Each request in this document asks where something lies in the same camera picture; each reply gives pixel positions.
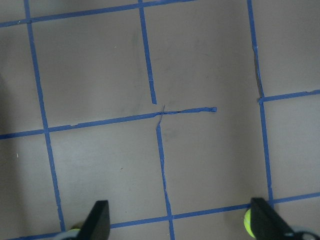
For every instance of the tennis ball near right gripper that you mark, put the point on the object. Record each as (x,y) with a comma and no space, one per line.
(247,223)

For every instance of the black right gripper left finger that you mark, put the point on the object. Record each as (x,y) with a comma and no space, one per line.
(97,224)

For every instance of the centre Head tennis ball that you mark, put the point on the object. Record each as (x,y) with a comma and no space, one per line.
(75,230)

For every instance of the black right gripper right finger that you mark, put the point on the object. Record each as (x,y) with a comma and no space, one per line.
(266,224)

